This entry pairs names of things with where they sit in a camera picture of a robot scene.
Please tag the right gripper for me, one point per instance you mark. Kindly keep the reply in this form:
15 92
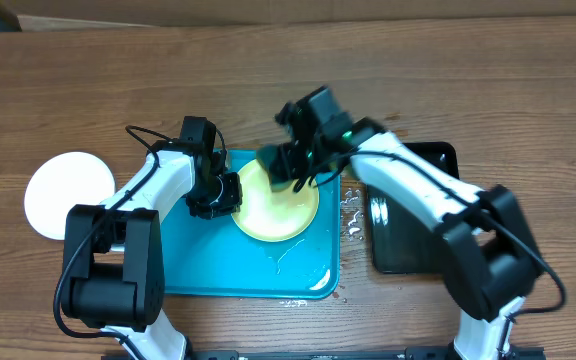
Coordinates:
293 161

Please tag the green yellow sponge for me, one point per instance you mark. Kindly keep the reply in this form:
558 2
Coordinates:
274 161

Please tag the white plate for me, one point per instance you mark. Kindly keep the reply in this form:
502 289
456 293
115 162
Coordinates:
59 184

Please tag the blue plastic tray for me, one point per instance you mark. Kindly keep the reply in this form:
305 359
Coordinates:
215 258

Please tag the yellow-green plate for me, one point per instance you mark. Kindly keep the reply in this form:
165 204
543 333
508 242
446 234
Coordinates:
273 216

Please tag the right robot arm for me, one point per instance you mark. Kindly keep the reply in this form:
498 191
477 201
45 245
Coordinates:
487 253

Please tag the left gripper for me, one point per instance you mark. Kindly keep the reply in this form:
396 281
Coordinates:
232 204

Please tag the black plastic tray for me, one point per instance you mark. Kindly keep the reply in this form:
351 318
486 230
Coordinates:
400 243

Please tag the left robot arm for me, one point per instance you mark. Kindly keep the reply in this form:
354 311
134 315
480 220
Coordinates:
112 282

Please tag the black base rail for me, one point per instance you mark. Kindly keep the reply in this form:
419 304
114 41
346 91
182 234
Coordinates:
411 353

